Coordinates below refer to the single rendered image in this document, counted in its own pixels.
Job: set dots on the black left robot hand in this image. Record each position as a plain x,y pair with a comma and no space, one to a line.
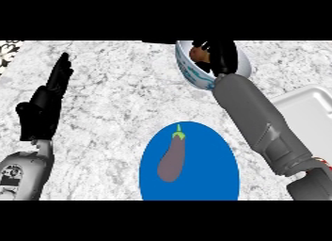
44,103

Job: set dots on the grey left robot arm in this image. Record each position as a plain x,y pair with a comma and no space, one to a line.
22,171

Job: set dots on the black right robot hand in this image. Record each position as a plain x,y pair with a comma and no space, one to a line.
224,56

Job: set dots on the white rectangular tray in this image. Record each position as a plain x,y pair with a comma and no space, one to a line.
315,116

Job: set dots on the brown pear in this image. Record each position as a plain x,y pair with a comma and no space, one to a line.
197,55

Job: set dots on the white bowl with blue pattern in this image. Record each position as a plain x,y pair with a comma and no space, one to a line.
190,73

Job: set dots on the purple eggplant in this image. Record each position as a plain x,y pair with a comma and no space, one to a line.
171,161

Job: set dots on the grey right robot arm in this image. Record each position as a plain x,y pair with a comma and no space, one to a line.
259,125

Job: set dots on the blue plate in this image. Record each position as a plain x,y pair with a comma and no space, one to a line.
205,185

